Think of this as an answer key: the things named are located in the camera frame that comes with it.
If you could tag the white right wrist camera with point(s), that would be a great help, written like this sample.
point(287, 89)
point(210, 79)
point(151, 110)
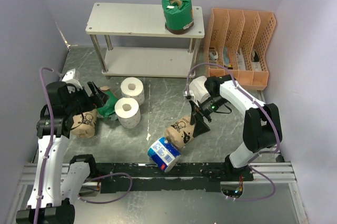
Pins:
point(189, 96)

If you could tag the blue wrapped paper roll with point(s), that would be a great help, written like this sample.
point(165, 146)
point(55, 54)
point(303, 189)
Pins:
point(164, 154)

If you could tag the white floral roll front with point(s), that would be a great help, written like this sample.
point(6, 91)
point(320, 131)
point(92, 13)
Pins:
point(128, 112)

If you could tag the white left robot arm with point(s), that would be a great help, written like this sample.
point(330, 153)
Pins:
point(52, 198)

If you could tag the green paper roll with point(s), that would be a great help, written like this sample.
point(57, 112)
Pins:
point(178, 15)

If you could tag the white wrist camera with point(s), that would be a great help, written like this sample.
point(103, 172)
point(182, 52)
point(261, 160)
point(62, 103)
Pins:
point(72, 77)
point(189, 96)

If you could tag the green torn wrapped roll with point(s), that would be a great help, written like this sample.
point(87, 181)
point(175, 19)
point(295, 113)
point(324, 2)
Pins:
point(108, 110)

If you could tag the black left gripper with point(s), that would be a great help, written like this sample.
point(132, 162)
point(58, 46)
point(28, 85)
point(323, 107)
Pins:
point(97, 99)

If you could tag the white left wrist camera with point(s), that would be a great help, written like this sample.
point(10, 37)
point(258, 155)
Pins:
point(72, 77)

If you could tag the brown cartoon paper roll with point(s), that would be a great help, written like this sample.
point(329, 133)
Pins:
point(180, 133)

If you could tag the orange plastic file organizer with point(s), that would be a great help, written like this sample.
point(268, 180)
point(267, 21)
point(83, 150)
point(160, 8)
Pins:
point(238, 40)

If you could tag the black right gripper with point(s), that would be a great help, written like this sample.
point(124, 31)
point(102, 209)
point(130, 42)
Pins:
point(200, 126)

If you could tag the brown wrapped roll left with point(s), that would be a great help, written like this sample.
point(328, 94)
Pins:
point(84, 124)

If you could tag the grey two-tier shelf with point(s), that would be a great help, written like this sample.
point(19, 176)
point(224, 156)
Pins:
point(141, 20)

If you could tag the white unwrapped loose-end roll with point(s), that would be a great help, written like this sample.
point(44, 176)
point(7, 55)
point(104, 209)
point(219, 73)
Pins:
point(197, 88)

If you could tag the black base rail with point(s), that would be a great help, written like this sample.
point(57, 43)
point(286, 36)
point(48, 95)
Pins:
point(210, 183)

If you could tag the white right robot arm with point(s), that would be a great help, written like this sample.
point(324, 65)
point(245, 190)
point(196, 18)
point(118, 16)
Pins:
point(261, 128)

